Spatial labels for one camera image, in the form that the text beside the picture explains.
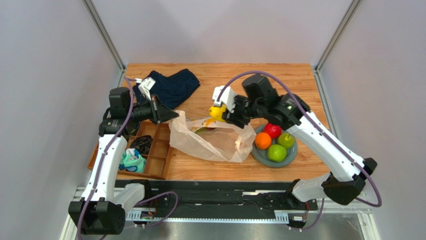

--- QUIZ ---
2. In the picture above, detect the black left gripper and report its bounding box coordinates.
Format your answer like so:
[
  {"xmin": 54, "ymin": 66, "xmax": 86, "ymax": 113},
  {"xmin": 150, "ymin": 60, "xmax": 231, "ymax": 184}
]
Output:
[{"xmin": 126, "ymin": 95, "xmax": 178, "ymax": 125}]

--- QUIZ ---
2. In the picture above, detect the yellow fake lemon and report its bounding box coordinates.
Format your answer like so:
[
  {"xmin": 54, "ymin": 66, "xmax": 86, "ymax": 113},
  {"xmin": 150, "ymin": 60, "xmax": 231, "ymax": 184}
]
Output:
[{"xmin": 208, "ymin": 104, "xmax": 227, "ymax": 122}]

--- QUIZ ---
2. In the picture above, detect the orange fake fruit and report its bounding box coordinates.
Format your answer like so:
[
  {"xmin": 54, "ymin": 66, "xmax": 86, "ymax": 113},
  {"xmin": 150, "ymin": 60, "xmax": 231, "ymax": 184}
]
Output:
[{"xmin": 254, "ymin": 131, "xmax": 272, "ymax": 150}]

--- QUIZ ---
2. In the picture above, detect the red fake apple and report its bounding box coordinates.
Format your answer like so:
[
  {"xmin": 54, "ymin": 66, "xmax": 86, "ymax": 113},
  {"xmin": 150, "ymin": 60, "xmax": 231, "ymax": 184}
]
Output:
[{"xmin": 263, "ymin": 123, "xmax": 283, "ymax": 139}]

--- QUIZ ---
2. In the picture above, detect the translucent plastic bag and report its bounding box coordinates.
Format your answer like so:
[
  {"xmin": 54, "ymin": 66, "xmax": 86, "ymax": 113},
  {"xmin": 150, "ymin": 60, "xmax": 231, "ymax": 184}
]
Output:
[{"xmin": 169, "ymin": 110, "xmax": 257, "ymax": 163}]

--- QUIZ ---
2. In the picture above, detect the green fake pear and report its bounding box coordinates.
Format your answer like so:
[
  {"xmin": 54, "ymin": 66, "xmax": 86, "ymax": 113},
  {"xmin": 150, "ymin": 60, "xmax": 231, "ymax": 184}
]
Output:
[{"xmin": 276, "ymin": 132, "xmax": 295, "ymax": 149}]

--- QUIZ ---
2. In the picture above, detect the green fake apple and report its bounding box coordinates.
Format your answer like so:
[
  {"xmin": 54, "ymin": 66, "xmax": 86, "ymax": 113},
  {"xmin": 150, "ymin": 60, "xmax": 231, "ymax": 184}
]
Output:
[{"xmin": 267, "ymin": 144, "xmax": 287, "ymax": 163}]

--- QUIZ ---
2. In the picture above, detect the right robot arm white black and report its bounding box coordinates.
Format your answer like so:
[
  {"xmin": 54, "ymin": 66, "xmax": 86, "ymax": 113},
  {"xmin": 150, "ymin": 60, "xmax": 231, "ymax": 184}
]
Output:
[{"xmin": 212, "ymin": 70, "xmax": 383, "ymax": 208}]

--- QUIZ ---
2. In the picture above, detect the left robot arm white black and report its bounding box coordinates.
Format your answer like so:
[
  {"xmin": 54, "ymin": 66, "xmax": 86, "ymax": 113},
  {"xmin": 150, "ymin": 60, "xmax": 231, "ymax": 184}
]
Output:
[{"xmin": 68, "ymin": 87, "xmax": 179, "ymax": 239}]

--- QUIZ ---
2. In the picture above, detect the navy blue cloth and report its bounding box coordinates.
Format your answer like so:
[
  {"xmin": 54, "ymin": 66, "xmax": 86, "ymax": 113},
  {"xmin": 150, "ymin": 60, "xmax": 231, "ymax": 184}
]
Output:
[{"xmin": 148, "ymin": 68, "xmax": 200, "ymax": 110}]

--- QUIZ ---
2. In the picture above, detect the brown wooden divider tray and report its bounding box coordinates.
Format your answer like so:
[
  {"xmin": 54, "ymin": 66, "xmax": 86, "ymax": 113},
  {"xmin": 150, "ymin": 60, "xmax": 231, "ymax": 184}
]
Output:
[{"xmin": 87, "ymin": 119, "xmax": 175, "ymax": 181}]

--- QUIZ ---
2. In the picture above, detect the teal white rolled sock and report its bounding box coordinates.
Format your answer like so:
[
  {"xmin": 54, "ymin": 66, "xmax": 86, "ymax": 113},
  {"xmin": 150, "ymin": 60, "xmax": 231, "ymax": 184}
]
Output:
[{"xmin": 118, "ymin": 148, "xmax": 147, "ymax": 173}]

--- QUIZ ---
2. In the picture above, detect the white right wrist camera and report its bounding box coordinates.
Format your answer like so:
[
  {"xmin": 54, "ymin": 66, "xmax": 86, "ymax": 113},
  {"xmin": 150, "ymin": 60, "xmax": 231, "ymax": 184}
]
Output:
[{"xmin": 212, "ymin": 85, "xmax": 236, "ymax": 113}]

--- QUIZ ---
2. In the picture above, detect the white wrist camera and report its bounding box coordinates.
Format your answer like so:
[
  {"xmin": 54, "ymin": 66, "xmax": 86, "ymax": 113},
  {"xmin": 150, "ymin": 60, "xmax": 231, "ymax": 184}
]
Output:
[
  {"xmin": 212, "ymin": 85, "xmax": 236, "ymax": 113},
  {"xmin": 135, "ymin": 77, "xmax": 156, "ymax": 101}
]

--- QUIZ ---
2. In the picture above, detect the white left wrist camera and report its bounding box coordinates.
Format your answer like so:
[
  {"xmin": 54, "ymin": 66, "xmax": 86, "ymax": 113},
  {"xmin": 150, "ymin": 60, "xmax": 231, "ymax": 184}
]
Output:
[{"xmin": 135, "ymin": 77, "xmax": 156, "ymax": 101}]

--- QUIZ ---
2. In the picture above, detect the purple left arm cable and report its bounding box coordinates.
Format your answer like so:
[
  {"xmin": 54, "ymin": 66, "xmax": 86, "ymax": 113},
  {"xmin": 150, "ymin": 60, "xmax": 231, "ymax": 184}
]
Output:
[{"xmin": 75, "ymin": 76, "xmax": 139, "ymax": 240}]

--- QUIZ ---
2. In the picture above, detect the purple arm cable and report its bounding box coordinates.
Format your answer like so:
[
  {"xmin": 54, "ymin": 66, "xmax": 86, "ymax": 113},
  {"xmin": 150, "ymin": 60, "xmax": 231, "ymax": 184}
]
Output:
[
  {"xmin": 216, "ymin": 70, "xmax": 383, "ymax": 208},
  {"xmin": 75, "ymin": 76, "xmax": 139, "ymax": 240}
]

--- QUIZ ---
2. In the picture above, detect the right aluminium frame post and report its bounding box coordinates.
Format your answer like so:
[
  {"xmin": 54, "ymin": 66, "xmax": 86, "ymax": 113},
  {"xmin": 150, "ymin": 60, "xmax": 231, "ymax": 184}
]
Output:
[{"xmin": 314, "ymin": 0, "xmax": 363, "ymax": 74}]

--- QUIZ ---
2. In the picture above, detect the aluminium frame post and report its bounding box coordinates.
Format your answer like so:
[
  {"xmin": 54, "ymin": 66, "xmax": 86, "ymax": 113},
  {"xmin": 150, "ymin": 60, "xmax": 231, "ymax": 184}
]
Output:
[
  {"xmin": 82, "ymin": 0, "xmax": 126, "ymax": 72},
  {"xmin": 314, "ymin": 0, "xmax": 363, "ymax": 74}
]

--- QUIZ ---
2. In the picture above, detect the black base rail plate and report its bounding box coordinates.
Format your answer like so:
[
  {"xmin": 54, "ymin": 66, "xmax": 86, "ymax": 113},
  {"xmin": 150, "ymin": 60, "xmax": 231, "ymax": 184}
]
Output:
[{"xmin": 115, "ymin": 179, "xmax": 320, "ymax": 225}]

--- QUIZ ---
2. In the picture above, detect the left aluminium frame post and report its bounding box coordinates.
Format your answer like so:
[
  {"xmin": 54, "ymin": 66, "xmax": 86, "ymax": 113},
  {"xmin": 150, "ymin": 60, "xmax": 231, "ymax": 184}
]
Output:
[{"xmin": 82, "ymin": 0, "xmax": 126, "ymax": 72}]

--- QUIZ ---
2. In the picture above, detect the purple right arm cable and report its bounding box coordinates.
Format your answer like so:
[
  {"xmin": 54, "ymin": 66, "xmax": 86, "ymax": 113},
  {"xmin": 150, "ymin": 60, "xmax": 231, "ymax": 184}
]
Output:
[{"xmin": 216, "ymin": 70, "xmax": 383, "ymax": 208}]

